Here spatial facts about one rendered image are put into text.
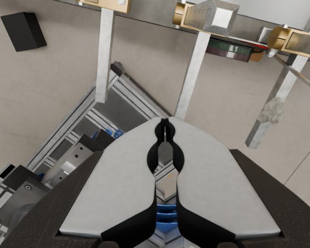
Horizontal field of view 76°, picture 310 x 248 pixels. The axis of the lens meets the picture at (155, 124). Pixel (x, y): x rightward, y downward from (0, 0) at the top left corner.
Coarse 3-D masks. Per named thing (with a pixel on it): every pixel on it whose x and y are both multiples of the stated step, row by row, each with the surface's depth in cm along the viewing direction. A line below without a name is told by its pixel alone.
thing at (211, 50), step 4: (208, 48) 64; (212, 48) 64; (216, 48) 64; (208, 52) 65; (212, 52) 65; (216, 52) 65; (220, 52) 65; (224, 52) 65; (228, 52) 65; (232, 52) 65; (224, 56) 65; (228, 56) 65; (232, 56) 65; (236, 56) 65; (240, 56) 65; (244, 56) 65; (248, 56) 65; (244, 60) 66
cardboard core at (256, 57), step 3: (252, 54) 123; (255, 54) 123; (258, 54) 123; (261, 54) 123; (252, 57) 124; (255, 57) 124; (258, 57) 124; (261, 57) 124; (252, 60) 127; (255, 60) 126; (258, 60) 125
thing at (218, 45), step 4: (212, 40) 63; (208, 44) 64; (212, 44) 64; (216, 44) 64; (220, 44) 64; (224, 44) 64; (228, 44) 64; (220, 48) 64; (224, 48) 64; (228, 48) 64; (232, 48) 64; (236, 48) 64; (240, 48) 64; (244, 48) 64; (236, 52) 65; (240, 52) 65; (244, 52) 64; (248, 52) 64
